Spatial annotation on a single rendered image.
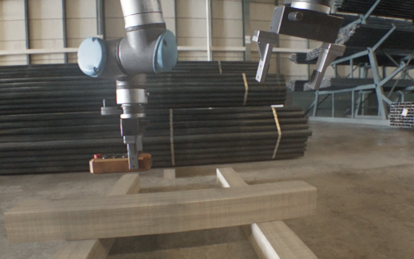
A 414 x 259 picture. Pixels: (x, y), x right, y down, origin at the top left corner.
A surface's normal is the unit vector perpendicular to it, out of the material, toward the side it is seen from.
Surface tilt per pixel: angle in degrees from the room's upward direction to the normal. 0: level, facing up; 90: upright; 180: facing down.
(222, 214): 90
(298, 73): 90
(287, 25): 114
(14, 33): 90
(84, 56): 90
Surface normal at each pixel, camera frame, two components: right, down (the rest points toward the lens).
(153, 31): 0.48, 0.33
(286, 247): -0.03, -1.00
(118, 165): 0.15, 0.08
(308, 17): 0.10, 0.47
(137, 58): -0.20, 0.57
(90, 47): -0.32, 0.09
